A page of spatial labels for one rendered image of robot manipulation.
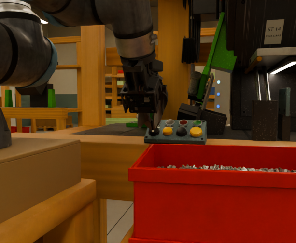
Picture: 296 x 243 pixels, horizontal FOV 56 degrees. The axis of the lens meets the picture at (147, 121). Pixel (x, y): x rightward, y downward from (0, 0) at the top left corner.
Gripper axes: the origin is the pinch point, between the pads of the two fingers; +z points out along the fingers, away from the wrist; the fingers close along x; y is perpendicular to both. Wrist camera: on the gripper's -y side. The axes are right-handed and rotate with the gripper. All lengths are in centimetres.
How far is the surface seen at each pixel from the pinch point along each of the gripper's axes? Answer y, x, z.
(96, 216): -19, -43, 78
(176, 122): -4.1, 5.0, 2.9
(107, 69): -904, -430, 475
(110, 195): 11.5, -11.1, 15.2
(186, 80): -57, 1, 22
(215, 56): -30.4, 14.2, -2.3
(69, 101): -831, -606, 581
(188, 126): -2.5, 8.2, 2.9
